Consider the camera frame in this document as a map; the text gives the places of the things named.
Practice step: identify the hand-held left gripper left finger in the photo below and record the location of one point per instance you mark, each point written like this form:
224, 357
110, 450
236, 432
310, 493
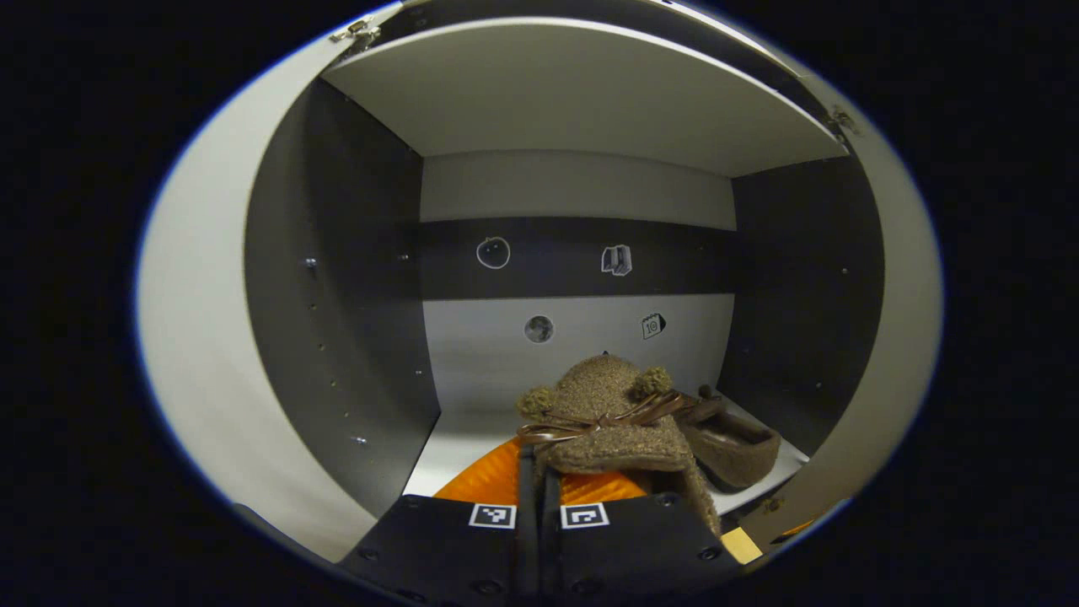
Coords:
438, 548

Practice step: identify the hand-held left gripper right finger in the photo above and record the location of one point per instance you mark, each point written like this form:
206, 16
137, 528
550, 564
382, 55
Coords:
624, 556

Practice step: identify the brown fuzzy shoe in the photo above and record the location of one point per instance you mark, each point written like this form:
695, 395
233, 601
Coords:
733, 451
615, 396

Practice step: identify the white cabinet door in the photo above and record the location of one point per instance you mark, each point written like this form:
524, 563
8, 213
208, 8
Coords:
906, 337
202, 337

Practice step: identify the white shoe cabinet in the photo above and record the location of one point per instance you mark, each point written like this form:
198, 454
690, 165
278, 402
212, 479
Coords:
590, 110

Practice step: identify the metal door hinge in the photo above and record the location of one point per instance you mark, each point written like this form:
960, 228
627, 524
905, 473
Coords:
358, 31
843, 120

